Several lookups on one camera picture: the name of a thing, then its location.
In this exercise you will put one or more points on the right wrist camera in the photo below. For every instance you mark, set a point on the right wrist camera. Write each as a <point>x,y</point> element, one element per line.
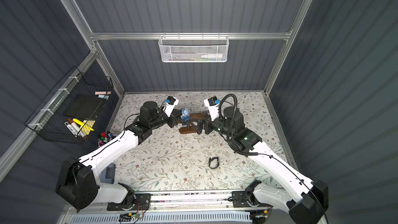
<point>212,104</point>

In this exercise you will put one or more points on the blue white wrist watch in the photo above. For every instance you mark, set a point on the blue white wrist watch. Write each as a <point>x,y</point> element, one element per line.
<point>185,115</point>

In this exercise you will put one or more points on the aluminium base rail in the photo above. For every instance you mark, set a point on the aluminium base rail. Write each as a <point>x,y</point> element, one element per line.
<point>189,200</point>

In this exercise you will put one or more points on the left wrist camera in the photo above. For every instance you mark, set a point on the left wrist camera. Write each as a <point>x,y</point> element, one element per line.
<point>170,104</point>

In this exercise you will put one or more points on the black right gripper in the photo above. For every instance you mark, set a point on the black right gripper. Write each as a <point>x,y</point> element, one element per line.
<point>205,125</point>

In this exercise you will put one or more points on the pink cup with markers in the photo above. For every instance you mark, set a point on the pink cup with markers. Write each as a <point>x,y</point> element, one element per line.
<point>104,138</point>

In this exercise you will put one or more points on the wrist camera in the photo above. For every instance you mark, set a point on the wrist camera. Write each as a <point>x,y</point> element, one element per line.
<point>212,104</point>
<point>170,104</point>

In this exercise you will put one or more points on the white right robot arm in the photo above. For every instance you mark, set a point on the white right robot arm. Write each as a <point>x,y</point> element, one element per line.
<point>243,141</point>

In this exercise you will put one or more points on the white tube in basket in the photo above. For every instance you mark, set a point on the white tube in basket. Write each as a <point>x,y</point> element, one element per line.
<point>212,56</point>

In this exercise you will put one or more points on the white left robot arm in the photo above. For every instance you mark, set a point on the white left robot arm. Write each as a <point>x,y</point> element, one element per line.
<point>77,183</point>

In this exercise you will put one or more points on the yellow highlighter marker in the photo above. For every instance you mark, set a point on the yellow highlighter marker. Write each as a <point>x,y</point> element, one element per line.
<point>86,125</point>

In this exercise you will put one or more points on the white wire mesh basket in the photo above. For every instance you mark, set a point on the white wire mesh basket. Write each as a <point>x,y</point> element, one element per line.
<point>181,50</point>

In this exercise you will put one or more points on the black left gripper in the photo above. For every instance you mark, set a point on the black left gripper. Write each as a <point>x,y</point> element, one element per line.
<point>173,117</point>

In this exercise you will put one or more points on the black wire wall basket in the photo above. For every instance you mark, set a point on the black wire wall basket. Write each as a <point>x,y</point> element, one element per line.
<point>83,97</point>

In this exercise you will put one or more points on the wooden T-bar watch stand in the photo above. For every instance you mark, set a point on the wooden T-bar watch stand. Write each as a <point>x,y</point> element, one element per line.
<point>189,127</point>

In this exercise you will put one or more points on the black slim band watch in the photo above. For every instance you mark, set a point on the black slim band watch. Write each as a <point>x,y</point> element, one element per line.
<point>214,163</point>

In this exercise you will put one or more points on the white marker in basket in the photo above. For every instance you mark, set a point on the white marker in basket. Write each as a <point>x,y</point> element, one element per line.
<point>71,128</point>

